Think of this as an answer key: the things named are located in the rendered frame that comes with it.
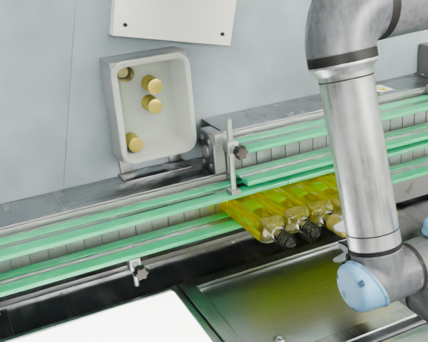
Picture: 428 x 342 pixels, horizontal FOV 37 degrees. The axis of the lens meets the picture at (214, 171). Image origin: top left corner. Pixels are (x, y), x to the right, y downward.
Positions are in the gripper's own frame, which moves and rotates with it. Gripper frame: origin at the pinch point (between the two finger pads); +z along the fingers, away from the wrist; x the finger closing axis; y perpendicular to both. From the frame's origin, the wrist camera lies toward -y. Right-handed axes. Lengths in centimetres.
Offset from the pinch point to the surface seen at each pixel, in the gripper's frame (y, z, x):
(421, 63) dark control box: -52, 39, -20
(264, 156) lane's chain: 2.6, 28.2, -7.7
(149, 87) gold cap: 27, 35, -27
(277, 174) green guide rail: 4.0, 19.8, -6.3
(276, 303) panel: 15.2, 1.9, 13.0
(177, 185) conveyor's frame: 24.3, 28.5, -5.3
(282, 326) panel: 18.0, -5.2, 13.1
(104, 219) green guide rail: 42.2, 24.7, -3.2
